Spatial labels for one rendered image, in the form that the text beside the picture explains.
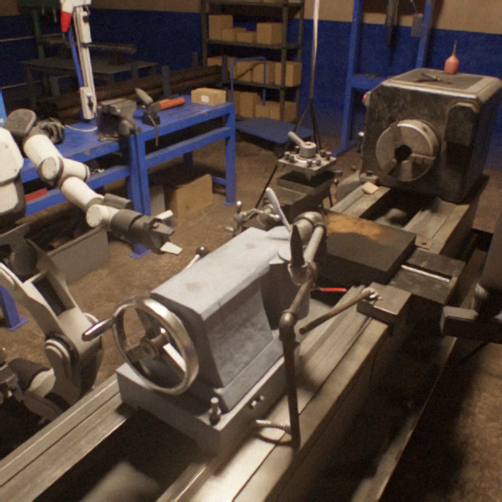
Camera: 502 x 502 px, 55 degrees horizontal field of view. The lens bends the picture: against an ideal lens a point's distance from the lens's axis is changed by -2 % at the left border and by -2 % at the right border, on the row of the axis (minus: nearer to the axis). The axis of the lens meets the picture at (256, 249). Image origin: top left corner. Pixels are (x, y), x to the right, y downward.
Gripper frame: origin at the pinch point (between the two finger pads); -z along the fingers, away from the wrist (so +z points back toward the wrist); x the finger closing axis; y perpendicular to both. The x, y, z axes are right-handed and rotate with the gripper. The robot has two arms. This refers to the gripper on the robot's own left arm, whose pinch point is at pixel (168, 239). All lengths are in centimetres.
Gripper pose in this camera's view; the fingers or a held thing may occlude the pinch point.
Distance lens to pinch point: 133.7
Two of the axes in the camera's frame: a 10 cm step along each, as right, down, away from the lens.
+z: -8.3, -2.8, 4.8
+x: -1.7, -6.9, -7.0
